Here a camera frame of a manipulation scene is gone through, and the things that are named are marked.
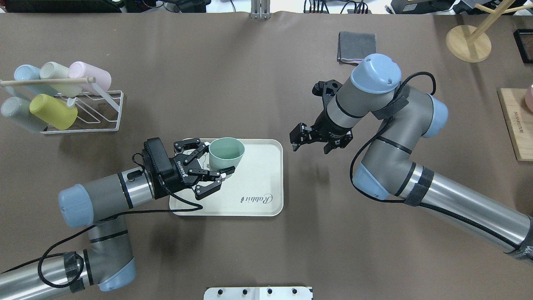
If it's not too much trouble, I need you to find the brown dish tray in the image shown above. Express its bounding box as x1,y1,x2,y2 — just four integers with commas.
513,29,533,64

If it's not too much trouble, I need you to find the white pillar mount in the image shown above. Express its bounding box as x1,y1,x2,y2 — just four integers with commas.
203,286,314,300

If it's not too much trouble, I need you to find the wooden mug tree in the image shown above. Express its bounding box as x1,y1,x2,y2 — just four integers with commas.
445,0,533,63

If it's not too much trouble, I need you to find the grey cup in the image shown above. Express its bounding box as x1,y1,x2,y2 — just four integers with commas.
1,97,48,133

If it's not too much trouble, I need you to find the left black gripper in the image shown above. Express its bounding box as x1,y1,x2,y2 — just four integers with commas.
166,139,236,200

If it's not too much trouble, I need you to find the grey folded cloth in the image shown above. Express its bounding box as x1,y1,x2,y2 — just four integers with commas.
337,32,377,63

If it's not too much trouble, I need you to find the pink bowl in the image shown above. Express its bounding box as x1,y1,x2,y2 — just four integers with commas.
525,84,533,112

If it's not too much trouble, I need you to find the white wire cup rack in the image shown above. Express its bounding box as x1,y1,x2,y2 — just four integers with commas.
41,90,126,135

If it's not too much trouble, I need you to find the light blue cup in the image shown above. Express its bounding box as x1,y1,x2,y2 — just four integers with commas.
14,64,58,97

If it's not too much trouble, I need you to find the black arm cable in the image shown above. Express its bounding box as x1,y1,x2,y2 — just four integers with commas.
0,153,204,289

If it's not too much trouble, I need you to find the cream rabbit tray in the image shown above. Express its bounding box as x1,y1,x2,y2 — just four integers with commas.
168,139,284,217

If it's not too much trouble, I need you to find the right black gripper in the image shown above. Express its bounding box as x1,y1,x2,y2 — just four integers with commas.
289,110,354,155

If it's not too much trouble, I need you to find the aluminium frame post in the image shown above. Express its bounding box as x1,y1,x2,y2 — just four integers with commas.
250,0,271,20

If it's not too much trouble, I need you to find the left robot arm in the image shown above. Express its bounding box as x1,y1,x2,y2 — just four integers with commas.
1,138,239,300

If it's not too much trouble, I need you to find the yellow cup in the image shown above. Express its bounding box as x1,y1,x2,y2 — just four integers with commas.
29,94,78,130

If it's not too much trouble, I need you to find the wooden cutting board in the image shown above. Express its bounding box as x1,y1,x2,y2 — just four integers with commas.
498,88,533,161

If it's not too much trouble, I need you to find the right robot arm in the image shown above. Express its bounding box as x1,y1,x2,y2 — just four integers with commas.
289,53,532,263

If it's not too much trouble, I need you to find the cream white cup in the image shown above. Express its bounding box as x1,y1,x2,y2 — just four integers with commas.
40,61,82,98

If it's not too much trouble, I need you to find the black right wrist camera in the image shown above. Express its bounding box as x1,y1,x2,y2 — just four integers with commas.
311,80,343,110

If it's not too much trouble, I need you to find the green cup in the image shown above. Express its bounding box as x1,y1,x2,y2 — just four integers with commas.
208,137,245,171

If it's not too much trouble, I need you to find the pink cup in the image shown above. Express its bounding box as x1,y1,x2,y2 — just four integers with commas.
68,61,112,96

